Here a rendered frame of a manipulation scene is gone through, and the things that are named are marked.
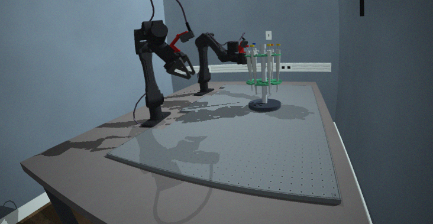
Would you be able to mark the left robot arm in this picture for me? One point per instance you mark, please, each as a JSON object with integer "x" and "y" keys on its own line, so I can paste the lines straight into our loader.
{"x": 224, "y": 55}

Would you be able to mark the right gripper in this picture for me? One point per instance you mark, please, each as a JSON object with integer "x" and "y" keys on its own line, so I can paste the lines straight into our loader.
{"x": 171, "y": 54}

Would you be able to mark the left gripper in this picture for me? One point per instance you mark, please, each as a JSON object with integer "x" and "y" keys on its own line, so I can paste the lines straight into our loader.
{"x": 240, "y": 55}

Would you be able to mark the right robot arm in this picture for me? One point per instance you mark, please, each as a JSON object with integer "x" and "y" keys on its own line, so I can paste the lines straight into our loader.
{"x": 155, "y": 37}

